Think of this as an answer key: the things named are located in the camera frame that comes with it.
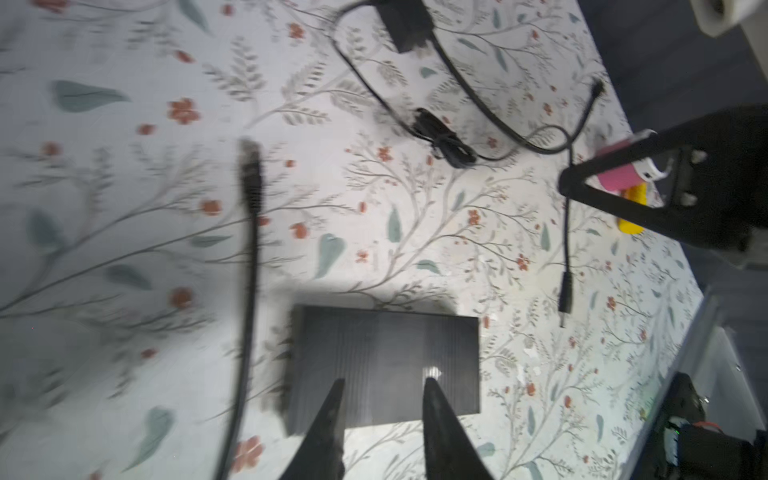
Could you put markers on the pink tape roll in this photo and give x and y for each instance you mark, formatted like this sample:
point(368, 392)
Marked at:
point(646, 170)

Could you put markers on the yellow marker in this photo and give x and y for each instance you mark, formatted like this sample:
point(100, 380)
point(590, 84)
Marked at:
point(626, 222)

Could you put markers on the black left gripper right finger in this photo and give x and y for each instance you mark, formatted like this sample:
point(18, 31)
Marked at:
point(448, 452)

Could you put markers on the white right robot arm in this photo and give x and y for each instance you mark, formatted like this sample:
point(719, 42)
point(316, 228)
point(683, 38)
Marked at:
point(688, 73)

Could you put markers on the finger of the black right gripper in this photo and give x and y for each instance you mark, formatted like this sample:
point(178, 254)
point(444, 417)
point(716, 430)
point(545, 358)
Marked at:
point(659, 181)

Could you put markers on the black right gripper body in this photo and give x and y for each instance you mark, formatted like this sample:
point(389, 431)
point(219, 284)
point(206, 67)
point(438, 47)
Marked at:
point(719, 198)

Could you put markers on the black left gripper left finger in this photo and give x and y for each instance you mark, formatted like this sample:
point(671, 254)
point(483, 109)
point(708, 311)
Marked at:
point(320, 455)

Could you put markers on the black power adapter with cord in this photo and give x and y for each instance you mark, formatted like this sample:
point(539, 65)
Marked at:
point(409, 24)

